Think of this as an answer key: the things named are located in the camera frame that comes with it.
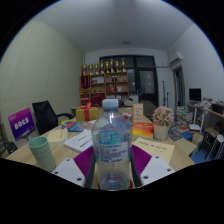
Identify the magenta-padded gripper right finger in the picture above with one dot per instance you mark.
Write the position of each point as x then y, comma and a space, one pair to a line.
141, 159

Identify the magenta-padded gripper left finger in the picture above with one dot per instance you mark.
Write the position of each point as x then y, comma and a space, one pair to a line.
81, 160

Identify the clear plastic water bottle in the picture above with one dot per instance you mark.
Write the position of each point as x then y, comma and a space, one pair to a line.
112, 150

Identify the large yellow envelope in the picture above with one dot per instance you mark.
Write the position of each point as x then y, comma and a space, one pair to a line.
155, 149

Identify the flat round red coaster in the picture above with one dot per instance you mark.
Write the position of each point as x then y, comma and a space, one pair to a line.
131, 184

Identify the orange red book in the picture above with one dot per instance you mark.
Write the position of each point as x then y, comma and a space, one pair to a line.
143, 130

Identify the small yellow envelope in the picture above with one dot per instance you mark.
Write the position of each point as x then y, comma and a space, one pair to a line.
57, 135

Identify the blue printed book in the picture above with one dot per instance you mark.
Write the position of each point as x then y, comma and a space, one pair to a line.
73, 126

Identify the pale green cup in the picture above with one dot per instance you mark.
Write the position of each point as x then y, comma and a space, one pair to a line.
41, 153

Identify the small light wooden side table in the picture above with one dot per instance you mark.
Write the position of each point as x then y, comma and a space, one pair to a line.
184, 146

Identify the pink flat box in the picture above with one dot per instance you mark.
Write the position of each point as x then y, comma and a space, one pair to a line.
126, 116

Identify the yellow gift box red ribbon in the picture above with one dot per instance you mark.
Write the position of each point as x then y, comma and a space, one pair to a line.
87, 114

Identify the upright wooden card stand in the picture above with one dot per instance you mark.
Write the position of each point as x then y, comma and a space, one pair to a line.
137, 112

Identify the pink flowers in white pot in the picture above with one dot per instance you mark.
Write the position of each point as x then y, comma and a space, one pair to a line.
163, 116

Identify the grey armchair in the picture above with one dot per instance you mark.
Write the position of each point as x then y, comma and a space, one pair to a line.
149, 107

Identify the pile of books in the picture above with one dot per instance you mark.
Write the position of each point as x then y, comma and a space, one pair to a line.
181, 121

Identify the black office chair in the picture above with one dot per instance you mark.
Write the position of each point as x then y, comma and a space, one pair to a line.
45, 115

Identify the purple sign board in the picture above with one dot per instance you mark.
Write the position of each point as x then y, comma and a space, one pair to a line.
21, 123

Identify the wooden shelf unit with trophies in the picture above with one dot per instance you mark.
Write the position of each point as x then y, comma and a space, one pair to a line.
103, 85

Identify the white round stool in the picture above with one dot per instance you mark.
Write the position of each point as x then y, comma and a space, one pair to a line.
219, 143

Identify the long wooden side desk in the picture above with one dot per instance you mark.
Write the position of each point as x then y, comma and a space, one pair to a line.
210, 116

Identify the black computer monitor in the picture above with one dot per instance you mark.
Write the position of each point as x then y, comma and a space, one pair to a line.
195, 94

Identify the white air conditioner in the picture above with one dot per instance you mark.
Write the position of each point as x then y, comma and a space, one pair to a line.
176, 58

